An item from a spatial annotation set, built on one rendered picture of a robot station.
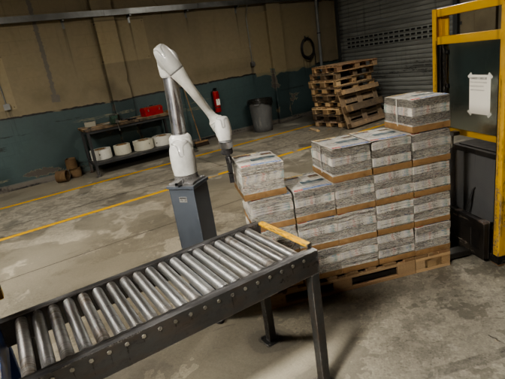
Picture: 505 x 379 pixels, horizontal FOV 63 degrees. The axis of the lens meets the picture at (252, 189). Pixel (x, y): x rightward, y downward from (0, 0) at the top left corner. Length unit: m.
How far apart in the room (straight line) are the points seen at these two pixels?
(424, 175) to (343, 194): 0.61
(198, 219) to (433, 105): 1.74
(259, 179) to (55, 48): 6.73
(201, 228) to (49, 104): 6.44
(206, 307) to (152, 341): 0.24
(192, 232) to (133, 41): 6.84
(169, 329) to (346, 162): 1.65
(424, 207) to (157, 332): 2.14
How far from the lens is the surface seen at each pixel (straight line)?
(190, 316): 1.74
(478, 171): 3.67
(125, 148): 8.52
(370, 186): 2.94
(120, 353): 1.71
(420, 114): 3.02
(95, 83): 8.95
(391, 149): 2.95
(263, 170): 2.63
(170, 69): 2.64
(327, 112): 9.28
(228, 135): 2.69
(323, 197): 2.82
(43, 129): 8.81
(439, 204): 3.26
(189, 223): 2.75
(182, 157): 2.63
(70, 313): 1.97
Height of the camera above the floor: 1.71
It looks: 18 degrees down
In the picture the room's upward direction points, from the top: 9 degrees counter-clockwise
